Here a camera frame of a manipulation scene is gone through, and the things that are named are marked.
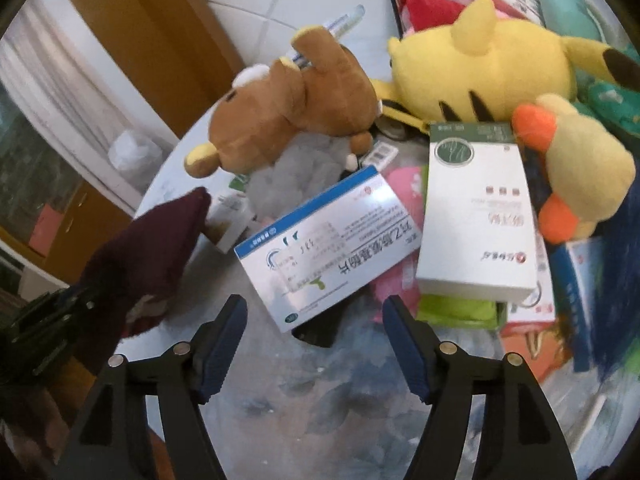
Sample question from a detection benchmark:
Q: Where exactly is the black remote case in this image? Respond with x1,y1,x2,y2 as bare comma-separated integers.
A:
292,304,345,349

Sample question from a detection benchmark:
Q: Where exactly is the yellow duck plush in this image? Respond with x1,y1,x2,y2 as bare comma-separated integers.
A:
511,94,637,245

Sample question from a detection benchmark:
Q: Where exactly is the orange medicine box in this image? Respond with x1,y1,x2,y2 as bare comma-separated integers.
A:
500,233,570,384

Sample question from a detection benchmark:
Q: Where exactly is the green wipes pack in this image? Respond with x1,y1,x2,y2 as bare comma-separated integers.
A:
416,295,506,330

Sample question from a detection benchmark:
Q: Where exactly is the pink wipes pack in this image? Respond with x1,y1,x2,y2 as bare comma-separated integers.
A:
370,167,425,318

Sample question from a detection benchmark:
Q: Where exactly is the teal snack bag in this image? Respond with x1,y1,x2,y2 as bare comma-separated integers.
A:
575,68,639,141

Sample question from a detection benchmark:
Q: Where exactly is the grey mouse plush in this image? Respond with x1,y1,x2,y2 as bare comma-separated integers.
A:
246,132,352,222

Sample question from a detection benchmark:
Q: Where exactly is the teal plush toy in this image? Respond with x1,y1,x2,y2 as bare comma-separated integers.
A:
538,0,606,42

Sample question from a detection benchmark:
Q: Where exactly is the white green medicine box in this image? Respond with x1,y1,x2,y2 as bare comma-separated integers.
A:
416,122,537,302

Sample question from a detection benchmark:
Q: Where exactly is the maroon knit beanie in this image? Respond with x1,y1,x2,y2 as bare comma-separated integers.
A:
74,188,212,375

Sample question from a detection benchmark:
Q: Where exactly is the blue long box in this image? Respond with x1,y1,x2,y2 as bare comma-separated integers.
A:
549,236,604,373

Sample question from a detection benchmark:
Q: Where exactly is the blue white medicine box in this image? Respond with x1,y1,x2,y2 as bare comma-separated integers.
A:
234,166,412,333

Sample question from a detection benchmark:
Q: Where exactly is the yellow Pikachu plush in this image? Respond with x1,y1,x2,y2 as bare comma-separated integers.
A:
372,0,639,132

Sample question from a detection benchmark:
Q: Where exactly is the brown bear plush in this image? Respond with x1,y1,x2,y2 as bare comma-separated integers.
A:
183,25,378,178

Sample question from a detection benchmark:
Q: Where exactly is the black picture frame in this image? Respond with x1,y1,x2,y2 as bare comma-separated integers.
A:
384,0,476,42

